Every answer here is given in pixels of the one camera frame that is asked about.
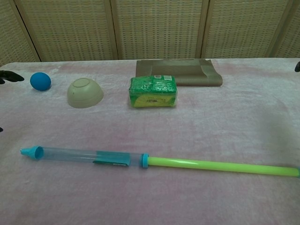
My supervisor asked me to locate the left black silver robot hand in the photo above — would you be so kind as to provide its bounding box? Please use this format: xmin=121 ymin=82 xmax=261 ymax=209
xmin=0 ymin=69 xmax=25 ymax=133

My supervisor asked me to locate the green and teal pen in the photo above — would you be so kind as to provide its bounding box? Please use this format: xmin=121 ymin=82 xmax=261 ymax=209
xmin=148 ymin=156 xmax=300 ymax=179

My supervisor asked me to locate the blue ball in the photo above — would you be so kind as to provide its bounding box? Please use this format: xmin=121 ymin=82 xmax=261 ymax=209
xmin=30 ymin=72 xmax=52 ymax=91

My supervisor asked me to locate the beige upturned bowl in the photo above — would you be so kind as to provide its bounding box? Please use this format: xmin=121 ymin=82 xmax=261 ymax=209
xmin=67 ymin=78 xmax=104 ymax=109

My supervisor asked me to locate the brown folded cloth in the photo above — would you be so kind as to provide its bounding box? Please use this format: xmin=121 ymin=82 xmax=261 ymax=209
xmin=135 ymin=59 xmax=223 ymax=87

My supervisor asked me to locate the green packaged sponge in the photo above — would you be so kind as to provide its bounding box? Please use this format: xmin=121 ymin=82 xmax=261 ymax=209
xmin=128 ymin=75 xmax=179 ymax=109

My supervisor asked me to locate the woven bamboo folding screen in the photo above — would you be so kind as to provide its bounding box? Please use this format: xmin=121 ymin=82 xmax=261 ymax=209
xmin=0 ymin=0 xmax=300 ymax=68

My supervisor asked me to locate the pink tablecloth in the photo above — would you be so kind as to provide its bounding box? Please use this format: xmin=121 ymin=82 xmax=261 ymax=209
xmin=0 ymin=57 xmax=300 ymax=225

